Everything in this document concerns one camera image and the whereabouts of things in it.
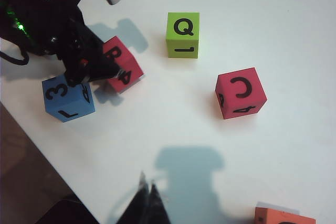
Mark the green block Q L U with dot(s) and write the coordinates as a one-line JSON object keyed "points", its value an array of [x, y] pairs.
{"points": [[173, 43]]}

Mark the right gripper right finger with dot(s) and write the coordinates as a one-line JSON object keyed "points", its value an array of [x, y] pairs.
{"points": [[157, 211]]}

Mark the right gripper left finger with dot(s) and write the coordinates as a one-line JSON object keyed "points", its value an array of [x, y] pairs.
{"points": [[136, 211]]}

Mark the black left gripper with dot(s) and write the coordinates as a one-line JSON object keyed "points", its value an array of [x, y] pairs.
{"points": [[63, 32]]}

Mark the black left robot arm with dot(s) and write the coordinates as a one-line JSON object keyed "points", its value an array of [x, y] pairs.
{"points": [[15, 11]]}

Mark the pink block R T 4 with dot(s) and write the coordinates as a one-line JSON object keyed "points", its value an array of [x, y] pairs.
{"points": [[128, 64]]}

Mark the orange block 7 2 Q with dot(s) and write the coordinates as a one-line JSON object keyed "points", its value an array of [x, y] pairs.
{"points": [[278, 216]]}

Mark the blue block Z L 3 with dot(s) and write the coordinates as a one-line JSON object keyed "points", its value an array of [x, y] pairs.
{"points": [[76, 103]]}

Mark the pink block 4 5 C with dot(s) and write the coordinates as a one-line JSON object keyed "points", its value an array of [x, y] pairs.
{"points": [[231, 98]]}

